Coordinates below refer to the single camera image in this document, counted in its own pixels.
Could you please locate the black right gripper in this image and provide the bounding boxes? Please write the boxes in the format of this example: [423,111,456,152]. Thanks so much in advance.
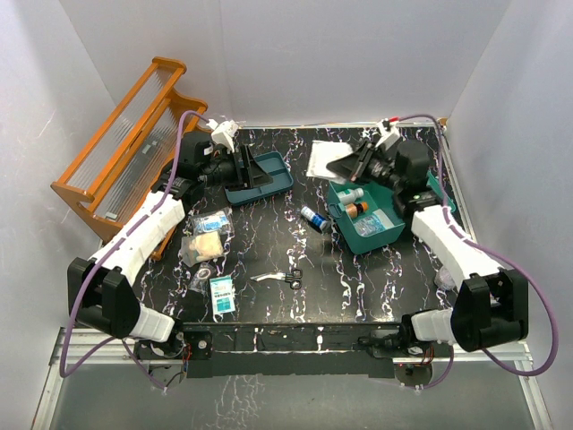
[327,140,403,193]

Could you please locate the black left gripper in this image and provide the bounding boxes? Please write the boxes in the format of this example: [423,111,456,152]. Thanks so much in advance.
[199,145,272,192]

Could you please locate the white bottle green label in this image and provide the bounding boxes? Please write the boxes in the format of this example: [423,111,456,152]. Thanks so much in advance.
[337,187,363,205]

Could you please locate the white gauze pad packet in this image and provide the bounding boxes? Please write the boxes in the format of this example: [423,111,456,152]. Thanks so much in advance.
[306,140,354,185]

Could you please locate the amber bottle orange cap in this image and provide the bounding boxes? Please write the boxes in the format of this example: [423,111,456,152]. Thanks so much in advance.
[345,202,368,219]

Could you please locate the teal medicine kit box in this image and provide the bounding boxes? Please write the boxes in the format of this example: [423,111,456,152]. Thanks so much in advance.
[327,169,458,255]

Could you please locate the light blue cotton swab packet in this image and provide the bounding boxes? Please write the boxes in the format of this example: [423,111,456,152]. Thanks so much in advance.
[355,209,394,237]

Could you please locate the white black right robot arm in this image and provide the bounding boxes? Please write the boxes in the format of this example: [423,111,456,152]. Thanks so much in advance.
[326,140,528,356]

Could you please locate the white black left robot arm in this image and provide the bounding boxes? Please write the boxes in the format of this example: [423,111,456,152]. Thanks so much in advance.
[67,133,272,357]

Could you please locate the dark teal divided tray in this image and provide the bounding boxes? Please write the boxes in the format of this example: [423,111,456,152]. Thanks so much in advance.
[224,150,295,207]

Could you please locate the blue white bandage roll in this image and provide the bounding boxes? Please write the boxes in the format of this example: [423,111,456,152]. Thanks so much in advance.
[300,206,329,232]

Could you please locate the alcohol wipes plastic bag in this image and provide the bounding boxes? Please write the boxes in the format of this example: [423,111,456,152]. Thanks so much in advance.
[190,207,234,236]

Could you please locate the cream gloves plastic bag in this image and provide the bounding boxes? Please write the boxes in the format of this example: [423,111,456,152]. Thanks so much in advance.
[180,231,224,267]

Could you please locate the teal white sachet packet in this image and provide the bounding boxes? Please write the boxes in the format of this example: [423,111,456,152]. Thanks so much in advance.
[210,276,235,315]

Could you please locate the small clear zip bag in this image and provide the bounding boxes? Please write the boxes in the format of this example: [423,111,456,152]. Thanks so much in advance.
[188,262,216,295]

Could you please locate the orange wooden shelf rack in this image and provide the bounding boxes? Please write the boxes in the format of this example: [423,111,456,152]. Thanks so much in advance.
[51,56,208,243]

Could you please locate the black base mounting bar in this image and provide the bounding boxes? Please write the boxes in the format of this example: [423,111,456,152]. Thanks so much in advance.
[135,322,449,378]

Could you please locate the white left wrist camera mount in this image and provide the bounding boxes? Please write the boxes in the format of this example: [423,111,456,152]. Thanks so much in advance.
[207,119,239,153]

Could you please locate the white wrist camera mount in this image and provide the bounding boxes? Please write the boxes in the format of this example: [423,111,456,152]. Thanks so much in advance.
[207,119,239,153]
[375,116,402,151]

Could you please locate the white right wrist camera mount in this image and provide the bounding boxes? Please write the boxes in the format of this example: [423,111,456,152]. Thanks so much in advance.
[375,116,402,151]

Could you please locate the black handled scissors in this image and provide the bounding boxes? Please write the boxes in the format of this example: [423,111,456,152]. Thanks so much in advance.
[251,269,303,290]

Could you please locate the aluminium frame rail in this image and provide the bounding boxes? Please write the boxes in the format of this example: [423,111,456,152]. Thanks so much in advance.
[33,324,553,429]

